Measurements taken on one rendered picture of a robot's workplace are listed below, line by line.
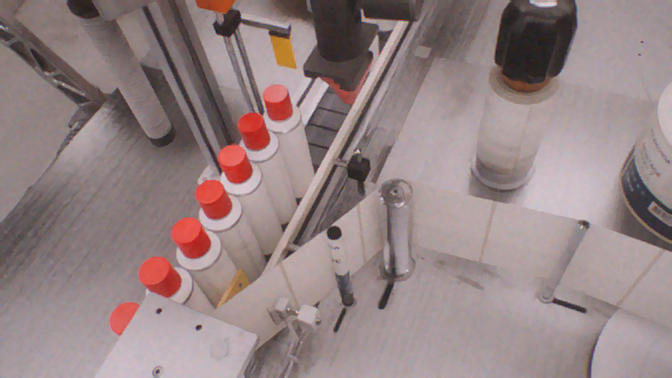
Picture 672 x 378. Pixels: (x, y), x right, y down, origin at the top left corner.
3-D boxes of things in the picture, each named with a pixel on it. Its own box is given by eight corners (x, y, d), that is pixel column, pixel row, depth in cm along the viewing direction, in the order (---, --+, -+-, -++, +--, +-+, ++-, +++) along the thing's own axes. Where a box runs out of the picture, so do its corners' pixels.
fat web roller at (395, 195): (407, 286, 74) (408, 213, 59) (375, 275, 76) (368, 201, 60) (418, 258, 77) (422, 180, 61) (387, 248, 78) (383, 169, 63)
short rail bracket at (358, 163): (367, 205, 88) (362, 160, 78) (349, 200, 89) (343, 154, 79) (374, 189, 90) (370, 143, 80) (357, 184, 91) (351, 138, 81)
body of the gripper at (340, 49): (381, 36, 72) (377, -15, 66) (351, 90, 67) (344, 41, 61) (335, 27, 74) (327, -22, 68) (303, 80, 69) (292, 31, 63)
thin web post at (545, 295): (551, 306, 71) (593, 234, 56) (535, 301, 72) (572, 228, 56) (554, 293, 72) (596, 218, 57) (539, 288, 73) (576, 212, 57)
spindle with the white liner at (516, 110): (525, 197, 81) (580, 34, 56) (464, 180, 83) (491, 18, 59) (539, 151, 85) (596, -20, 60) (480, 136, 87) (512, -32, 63)
